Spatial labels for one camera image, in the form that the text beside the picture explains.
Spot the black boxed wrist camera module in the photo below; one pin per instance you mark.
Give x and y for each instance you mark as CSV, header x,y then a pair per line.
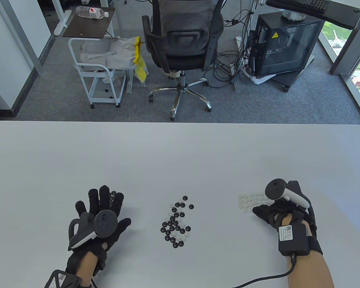
x,y
297,243

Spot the black computer tower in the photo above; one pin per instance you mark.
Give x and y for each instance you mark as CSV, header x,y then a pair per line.
x,y
288,45

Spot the person's left hand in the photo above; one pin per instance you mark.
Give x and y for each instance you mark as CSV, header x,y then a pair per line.
x,y
104,199

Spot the white metal cart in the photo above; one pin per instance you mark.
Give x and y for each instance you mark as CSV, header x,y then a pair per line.
x,y
102,97

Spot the yellow plastic bag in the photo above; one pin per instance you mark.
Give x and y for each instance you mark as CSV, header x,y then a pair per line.
x,y
141,70

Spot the group of white go stones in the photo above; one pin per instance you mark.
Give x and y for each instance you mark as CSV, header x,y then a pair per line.
x,y
249,201

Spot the person's right hand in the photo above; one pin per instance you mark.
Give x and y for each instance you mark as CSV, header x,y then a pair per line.
x,y
270,214

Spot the white bowl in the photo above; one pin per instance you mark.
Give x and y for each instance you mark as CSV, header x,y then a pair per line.
x,y
294,16

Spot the white papers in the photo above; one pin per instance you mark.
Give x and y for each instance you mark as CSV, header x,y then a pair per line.
x,y
261,79

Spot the small brown side table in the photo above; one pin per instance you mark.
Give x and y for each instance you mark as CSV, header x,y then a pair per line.
x,y
87,28

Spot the group of black go stones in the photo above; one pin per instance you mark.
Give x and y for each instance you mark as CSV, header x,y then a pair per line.
x,y
111,196

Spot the person's right forearm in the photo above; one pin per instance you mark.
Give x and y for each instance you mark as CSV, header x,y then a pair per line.
x,y
312,270

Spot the pile of mixed go stones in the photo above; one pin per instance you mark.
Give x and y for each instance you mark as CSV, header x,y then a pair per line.
x,y
181,222

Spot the white desk leg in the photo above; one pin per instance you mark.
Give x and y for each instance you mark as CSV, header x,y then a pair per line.
x,y
63,24

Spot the aluminium profile stand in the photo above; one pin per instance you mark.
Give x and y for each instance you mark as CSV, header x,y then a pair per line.
x,y
237,85

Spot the black mesh office chair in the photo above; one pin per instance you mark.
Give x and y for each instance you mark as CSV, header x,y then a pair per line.
x,y
183,60

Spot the black white hand controller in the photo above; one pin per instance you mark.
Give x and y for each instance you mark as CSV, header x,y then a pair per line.
x,y
274,189
106,223

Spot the grey fabric bag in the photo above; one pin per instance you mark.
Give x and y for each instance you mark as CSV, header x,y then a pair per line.
x,y
120,54

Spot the black framed wrist camera module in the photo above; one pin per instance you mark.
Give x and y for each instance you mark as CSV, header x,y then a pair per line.
x,y
61,279

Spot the black desk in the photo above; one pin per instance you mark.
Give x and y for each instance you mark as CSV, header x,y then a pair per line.
x,y
339,15

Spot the clear plastic water bottle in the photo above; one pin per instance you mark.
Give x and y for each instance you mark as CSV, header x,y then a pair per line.
x,y
90,12

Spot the black rolling platform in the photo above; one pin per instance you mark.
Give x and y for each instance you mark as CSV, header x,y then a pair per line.
x,y
288,78

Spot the black keyboard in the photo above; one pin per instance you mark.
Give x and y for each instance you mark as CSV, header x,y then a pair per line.
x,y
313,4

